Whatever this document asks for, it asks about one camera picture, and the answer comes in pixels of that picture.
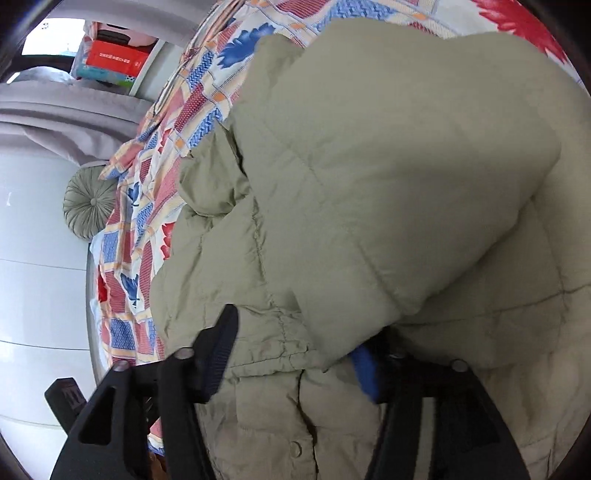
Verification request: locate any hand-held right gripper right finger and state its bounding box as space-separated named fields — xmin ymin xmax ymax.
xmin=351 ymin=327 xmax=532 ymax=480

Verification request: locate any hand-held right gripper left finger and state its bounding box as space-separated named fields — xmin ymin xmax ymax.
xmin=50 ymin=304 xmax=239 ymax=480

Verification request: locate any beige puffer jacket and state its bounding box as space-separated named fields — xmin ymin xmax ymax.
xmin=150 ymin=18 xmax=585 ymax=480

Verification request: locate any patterned leaf print blanket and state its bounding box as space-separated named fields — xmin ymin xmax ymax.
xmin=90 ymin=0 xmax=575 ymax=457

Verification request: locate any round green pleated cushion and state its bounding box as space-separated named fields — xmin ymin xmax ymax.
xmin=63 ymin=165 xmax=122 ymax=241

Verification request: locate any grey curtain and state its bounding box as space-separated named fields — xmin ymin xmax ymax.
xmin=0 ymin=67 xmax=157 ymax=168

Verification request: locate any white shelf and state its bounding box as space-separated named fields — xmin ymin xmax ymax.
xmin=69 ymin=21 xmax=168 ymax=97

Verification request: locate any teal box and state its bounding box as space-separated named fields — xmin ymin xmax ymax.
xmin=75 ymin=62 xmax=138 ymax=89

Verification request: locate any red box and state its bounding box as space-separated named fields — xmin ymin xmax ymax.
xmin=85 ymin=39 xmax=151 ymax=78

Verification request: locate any pink box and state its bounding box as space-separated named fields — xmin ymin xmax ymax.
xmin=93 ymin=21 xmax=160 ymax=48

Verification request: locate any window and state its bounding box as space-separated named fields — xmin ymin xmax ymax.
xmin=21 ymin=18 xmax=87 ymax=59

